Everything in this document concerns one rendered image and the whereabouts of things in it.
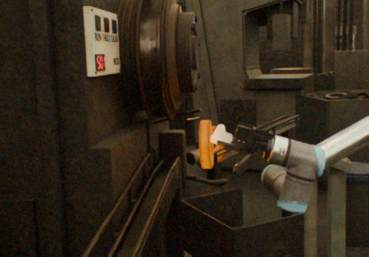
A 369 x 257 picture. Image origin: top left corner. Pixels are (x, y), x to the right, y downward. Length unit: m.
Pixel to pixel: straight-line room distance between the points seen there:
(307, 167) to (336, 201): 0.99
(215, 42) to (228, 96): 0.52
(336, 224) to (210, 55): 2.39
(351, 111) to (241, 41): 1.22
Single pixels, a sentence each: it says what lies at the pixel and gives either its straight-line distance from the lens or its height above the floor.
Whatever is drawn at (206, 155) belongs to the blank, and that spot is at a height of 0.81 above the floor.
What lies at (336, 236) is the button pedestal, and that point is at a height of 0.20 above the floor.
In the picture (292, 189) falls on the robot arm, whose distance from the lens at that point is 1.49.
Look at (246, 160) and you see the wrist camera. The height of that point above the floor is 0.78.
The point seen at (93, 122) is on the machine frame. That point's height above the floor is 0.94.
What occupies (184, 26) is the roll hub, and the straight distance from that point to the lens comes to 1.57.
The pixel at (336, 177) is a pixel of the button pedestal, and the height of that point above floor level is 0.50.
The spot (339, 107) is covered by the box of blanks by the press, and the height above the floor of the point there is 0.68.
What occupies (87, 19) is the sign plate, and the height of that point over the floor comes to 1.21.
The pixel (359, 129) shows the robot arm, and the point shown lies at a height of 0.84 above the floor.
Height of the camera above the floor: 1.11
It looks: 8 degrees down
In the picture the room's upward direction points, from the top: 2 degrees counter-clockwise
